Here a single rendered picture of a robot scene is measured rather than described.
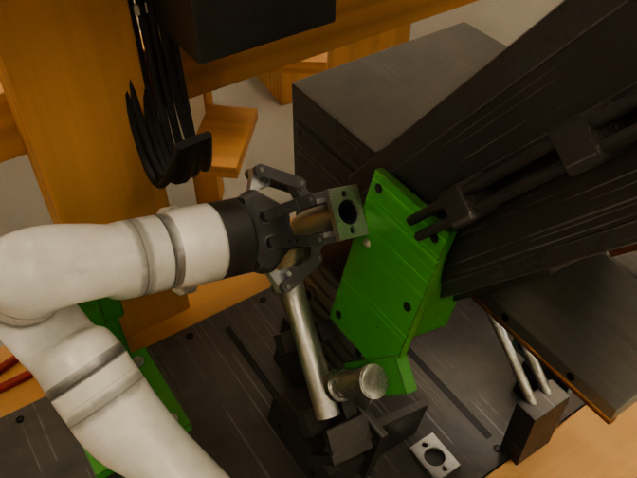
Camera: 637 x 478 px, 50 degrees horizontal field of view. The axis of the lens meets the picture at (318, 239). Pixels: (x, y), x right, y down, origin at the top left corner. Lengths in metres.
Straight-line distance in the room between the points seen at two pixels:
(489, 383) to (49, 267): 0.64
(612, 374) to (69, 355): 0.52
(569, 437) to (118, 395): 0.62
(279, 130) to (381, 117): 2.13
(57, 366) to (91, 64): 0.36
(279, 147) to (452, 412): 2.03
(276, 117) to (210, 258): 2.43
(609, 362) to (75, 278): 0.52
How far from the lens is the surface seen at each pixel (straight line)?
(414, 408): 0.89
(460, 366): 1.01
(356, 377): 0.75
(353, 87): 0.89
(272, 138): 2.91
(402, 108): 0.86
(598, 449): 0.99
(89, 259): 0.58
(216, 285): 1.13
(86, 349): 0.57
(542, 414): 0.86
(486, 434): 0.96
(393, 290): 0.72
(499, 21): 3.91
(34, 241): 0.57
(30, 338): 0.62
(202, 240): 0.62
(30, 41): 0.78
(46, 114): 0.82
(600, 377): 0.76
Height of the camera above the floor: 1.71
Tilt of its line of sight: 44 degrees down
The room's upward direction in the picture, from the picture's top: straight up
